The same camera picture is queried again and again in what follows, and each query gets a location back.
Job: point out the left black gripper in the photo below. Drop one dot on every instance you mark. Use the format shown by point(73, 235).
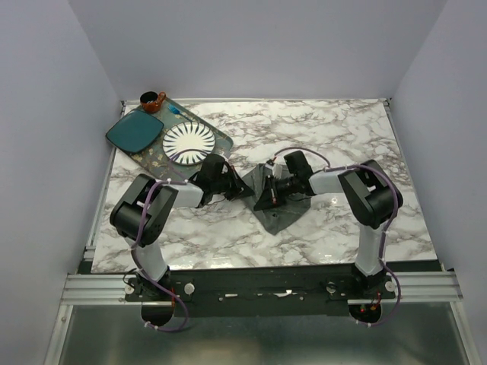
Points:
point(240, 188)

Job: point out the teal square plate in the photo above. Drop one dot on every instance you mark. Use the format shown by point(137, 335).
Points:
point(134, 132)

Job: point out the grey cloth napkin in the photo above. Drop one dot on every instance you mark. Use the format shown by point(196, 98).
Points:
point(273, 220)

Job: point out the aluminium frame rail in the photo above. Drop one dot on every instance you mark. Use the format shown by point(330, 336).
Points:
point(93, 290)

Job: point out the orange ceramic mug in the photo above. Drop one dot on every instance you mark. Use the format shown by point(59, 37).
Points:
point(151, 101)

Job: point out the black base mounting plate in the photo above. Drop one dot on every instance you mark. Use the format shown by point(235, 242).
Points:
point(333, 290)

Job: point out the white striped round plate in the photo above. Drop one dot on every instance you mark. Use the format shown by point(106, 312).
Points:
point(188, 143)

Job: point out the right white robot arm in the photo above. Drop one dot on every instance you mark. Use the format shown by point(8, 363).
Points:
point(372, 197)

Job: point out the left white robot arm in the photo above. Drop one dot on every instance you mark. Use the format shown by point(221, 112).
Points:
point(142, 212)

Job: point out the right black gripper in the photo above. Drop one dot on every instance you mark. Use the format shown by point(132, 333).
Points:
point(271, 196)

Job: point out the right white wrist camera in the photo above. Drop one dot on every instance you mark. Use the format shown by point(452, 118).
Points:
point(274, 169)

